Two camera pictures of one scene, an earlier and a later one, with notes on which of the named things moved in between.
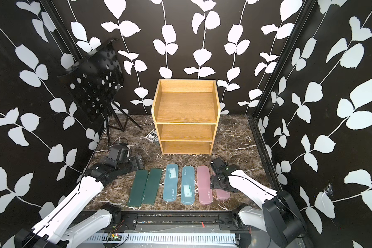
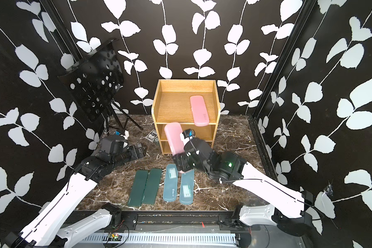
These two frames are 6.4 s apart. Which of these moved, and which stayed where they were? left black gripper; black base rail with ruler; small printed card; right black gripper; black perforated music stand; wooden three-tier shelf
Moved: left black gripper; right black gripper
Stayed: black perforated music stand; small printed card; wooden three-tier shelf; black base rail with ruler
